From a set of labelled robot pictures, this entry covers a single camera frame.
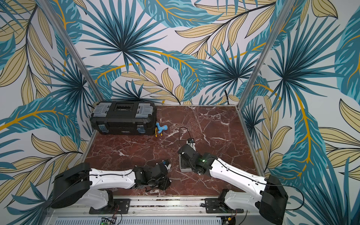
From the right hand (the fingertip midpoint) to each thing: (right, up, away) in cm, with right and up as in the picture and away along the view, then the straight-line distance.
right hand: (184, 158), depth 79 cm
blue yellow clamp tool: (-17, +15, +23) cm, 32 cm away
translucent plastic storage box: (-1, -1, -10) cm, 10 cm away
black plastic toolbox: (-38, +23, +9) cm, 45 cm away
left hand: (-10, -16, 0) cm, 19 cm away
